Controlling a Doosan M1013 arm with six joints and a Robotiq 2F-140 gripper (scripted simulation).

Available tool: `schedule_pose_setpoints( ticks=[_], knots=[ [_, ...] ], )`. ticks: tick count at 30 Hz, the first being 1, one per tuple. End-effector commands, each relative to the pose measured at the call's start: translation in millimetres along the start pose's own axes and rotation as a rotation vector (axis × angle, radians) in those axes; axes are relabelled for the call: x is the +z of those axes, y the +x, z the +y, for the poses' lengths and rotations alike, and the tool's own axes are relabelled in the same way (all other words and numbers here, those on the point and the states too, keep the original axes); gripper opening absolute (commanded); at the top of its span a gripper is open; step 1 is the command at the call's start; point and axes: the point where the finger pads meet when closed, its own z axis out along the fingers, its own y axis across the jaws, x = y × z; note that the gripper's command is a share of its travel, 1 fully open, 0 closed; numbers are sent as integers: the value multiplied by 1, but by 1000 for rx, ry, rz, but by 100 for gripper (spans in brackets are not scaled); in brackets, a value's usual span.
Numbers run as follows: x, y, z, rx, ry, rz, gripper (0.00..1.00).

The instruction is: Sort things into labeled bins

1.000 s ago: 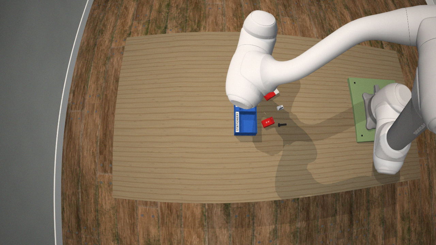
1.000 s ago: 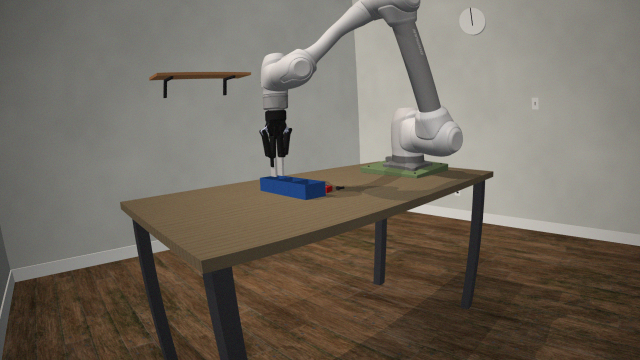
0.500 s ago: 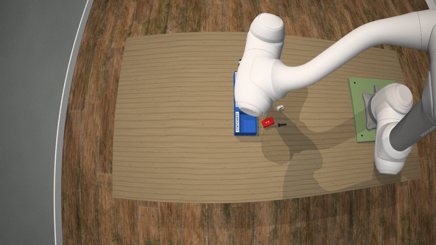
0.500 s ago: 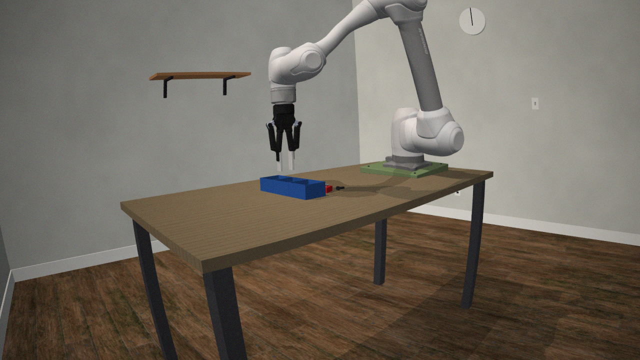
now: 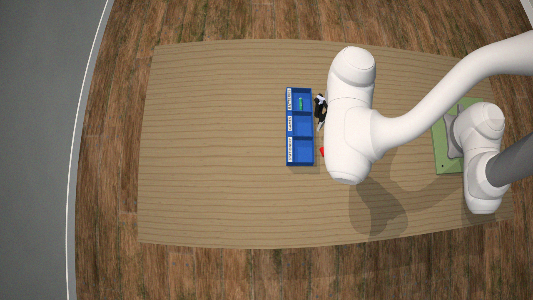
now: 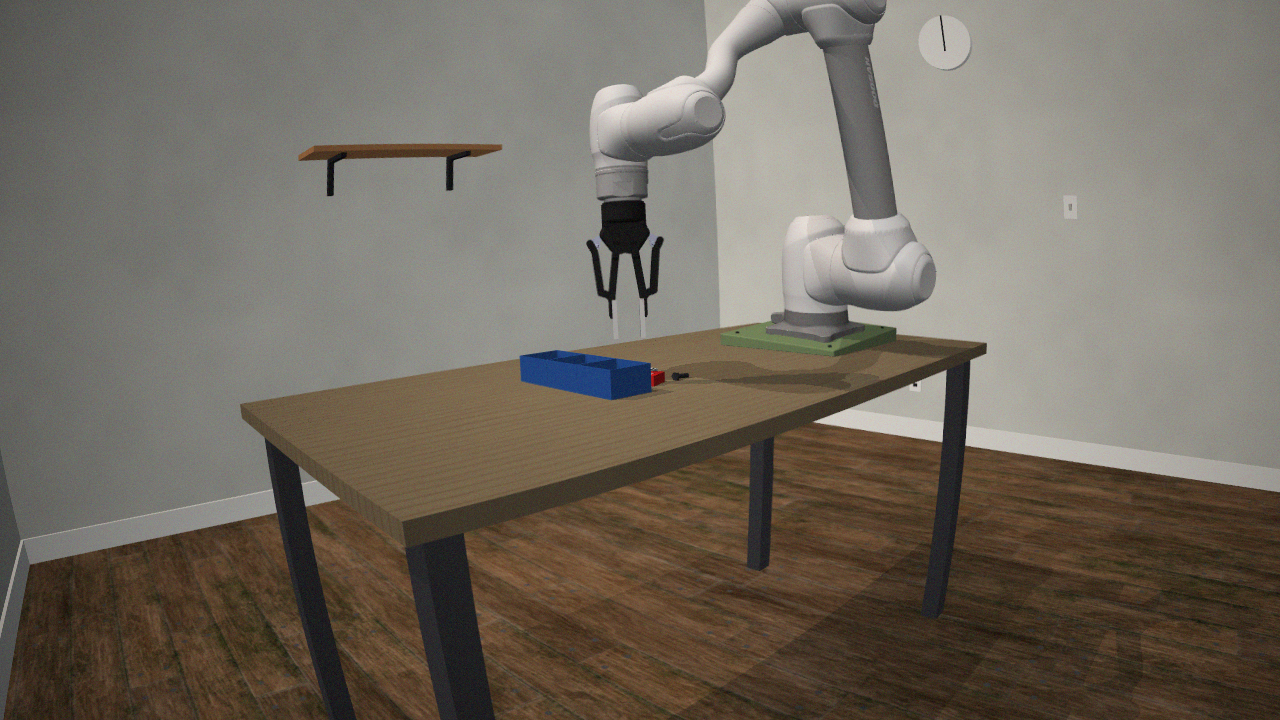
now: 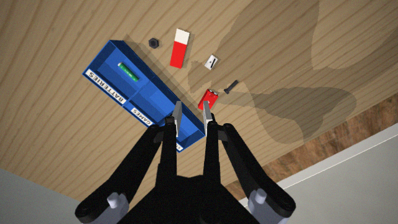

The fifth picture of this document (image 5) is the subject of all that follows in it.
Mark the blue three-compartment bin rack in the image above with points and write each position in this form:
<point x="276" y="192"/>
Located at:
<point x="299" y="127"/>

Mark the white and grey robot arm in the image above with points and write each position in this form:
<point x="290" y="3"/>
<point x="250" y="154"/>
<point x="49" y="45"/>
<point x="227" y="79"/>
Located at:
<point x="356" y="136"/>

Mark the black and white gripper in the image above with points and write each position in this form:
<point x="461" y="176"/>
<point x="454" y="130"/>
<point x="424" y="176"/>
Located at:
<point x="320" y="101"/>

